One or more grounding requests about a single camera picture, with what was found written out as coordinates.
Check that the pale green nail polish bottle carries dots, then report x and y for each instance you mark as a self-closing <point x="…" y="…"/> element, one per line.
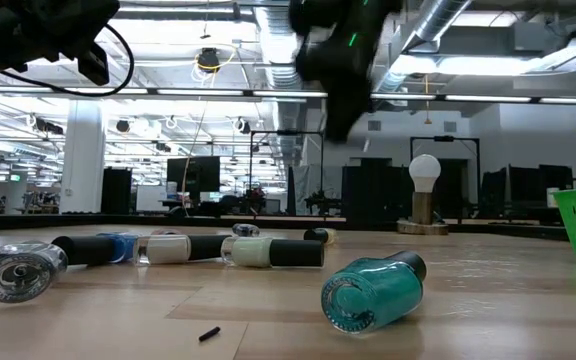
<point x="248" y="252"/>

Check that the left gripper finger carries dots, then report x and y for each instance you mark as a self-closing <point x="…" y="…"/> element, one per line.
<point x="78" y="11"/>
<point x="63" y="37"/>

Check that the gray curtain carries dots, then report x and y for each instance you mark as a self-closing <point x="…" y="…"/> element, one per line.
<point x="318" y="185"/>

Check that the black cabinet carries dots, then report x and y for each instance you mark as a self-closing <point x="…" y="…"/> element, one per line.
<point x="116" y="192"/>

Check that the white bulb on wooden base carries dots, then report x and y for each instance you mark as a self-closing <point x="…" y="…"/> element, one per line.
<point x="424" y="172"/>

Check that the long ceiling light strip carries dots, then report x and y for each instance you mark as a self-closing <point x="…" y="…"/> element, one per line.
<point x="198" y="92"/>

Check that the small clear nail polish bottle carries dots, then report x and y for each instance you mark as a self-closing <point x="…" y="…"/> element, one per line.
<point x="245" y="230"/>

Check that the black frame stand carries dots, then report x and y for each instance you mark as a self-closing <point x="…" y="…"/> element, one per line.
<point x="288" y="133"/>
<point x="443" y="138"/>

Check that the clear silver nail polish bottle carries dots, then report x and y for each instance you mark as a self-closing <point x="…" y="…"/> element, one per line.
<point x="18" y="272"/>

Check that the ribbed silver ceiling duct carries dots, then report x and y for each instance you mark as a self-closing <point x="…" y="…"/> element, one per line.
<point x="273" y="35"/>

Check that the dark partition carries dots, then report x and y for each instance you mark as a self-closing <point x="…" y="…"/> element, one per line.
<point x="373" y="195"/>

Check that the white pillar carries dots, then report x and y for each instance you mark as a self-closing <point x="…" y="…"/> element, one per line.
<point x="83" y="165"/>

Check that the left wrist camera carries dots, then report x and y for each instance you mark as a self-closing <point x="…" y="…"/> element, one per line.
<point x="93" y="62"/>

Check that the teal nail polish bottle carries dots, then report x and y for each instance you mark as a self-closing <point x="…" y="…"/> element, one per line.
<point x="368" y="295"/>

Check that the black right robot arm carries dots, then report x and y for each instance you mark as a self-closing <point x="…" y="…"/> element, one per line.
<point x="343" y="65"/>

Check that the black aluminium table frame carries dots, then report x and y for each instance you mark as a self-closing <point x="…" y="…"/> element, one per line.
<point x="118" y="221"/>

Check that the small black stick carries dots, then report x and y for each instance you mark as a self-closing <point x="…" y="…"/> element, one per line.
<point x="209" y="334"/>

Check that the blue nail polish bottle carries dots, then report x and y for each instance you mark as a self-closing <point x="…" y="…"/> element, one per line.
<point x="83" y="250"/>

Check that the pale yellow nail polish bottle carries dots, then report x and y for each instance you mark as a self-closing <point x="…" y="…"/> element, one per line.
<point x="327" y="236"/>

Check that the smooth silver ceiling duct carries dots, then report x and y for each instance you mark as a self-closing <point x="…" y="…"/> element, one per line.
<point x="443" y="15"/>

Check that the white nail polish bottle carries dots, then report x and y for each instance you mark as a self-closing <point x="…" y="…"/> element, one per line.
<point x="168" y="250"/>

